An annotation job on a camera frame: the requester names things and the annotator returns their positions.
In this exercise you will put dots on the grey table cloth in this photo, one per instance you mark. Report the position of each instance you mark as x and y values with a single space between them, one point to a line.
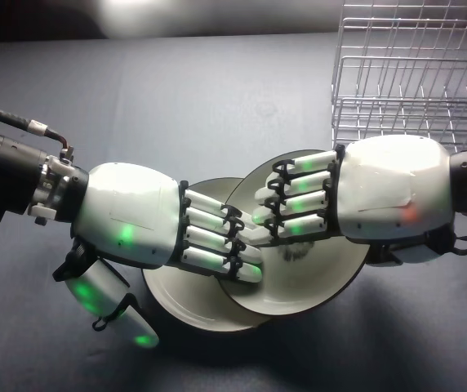
176 102

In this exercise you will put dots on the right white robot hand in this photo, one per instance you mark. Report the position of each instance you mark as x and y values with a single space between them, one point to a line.
392 183

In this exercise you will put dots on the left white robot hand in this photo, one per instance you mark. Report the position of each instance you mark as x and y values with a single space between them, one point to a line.
131 212

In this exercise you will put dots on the white plate with black rim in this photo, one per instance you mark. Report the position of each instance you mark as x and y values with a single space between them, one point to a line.
299 281
184 294

